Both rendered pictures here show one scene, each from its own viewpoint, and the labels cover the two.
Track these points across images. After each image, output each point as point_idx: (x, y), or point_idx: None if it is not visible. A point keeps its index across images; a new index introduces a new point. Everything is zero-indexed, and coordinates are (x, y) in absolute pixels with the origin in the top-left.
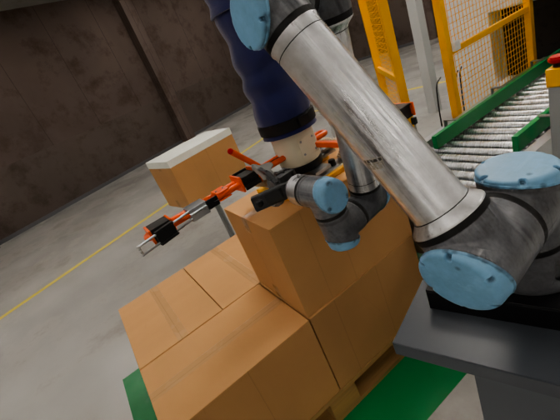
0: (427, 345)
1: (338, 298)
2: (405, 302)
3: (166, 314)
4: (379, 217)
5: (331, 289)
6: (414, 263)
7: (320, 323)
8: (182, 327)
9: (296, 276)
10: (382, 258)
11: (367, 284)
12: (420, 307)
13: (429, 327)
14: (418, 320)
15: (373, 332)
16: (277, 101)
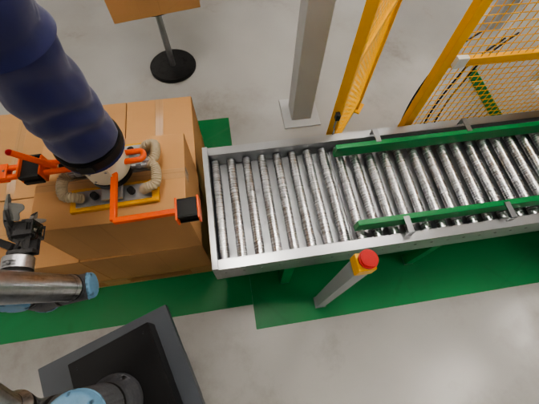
0: (46, 387)
1: (111, 258)
2: (184, 263)
3: (14, 160)
4: (163, 237)
5: (103, 254)
6: (200, 253)
7: (91, 264)
8: (14, 188)
9: (63, 248)
10: (164, 250)
11: (144, 256)
12: (74, 358)
13: (60, 377)
14: (62, 367)
15: (147, 268)
16: (52, 148)
